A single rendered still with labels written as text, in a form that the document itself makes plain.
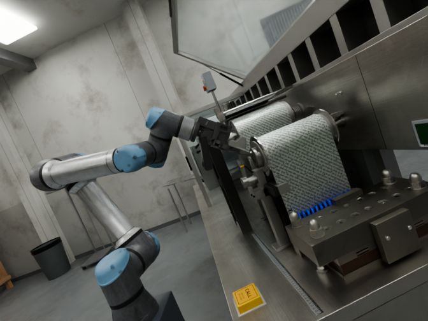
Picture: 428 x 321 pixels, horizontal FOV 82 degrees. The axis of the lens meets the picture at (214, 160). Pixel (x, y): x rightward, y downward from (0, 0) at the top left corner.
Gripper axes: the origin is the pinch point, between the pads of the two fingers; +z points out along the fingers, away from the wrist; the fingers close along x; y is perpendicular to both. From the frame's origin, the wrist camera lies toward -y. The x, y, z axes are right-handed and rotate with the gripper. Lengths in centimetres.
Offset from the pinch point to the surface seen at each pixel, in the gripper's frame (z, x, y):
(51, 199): -252, 480, -194
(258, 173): 6.3, 1.1, -4.7
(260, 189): 8.9, 1.3, -9.9
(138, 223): -60, 444, -184
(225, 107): -5, 65, 27
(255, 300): 9.3, -19.4, -38.0
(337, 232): 21.8, -25.4, -13.0
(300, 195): 19.6, -6.2, -7.4
